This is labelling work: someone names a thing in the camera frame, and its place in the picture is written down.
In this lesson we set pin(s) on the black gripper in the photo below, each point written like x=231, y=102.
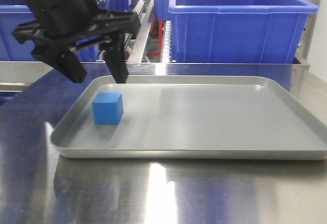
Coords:
x=74, y=24

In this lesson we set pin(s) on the blue cube block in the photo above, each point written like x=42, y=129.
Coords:
x=107, y=108

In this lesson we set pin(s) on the blue bin front right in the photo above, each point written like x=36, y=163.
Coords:
x=237, y=31

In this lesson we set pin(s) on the grey metal tray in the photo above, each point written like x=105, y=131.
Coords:
x=193, y=117

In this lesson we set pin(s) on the white roller conveyor rail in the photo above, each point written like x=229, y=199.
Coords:
x=135, y=45

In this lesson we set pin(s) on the red metal frame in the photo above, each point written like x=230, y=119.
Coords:
x=155, y=41

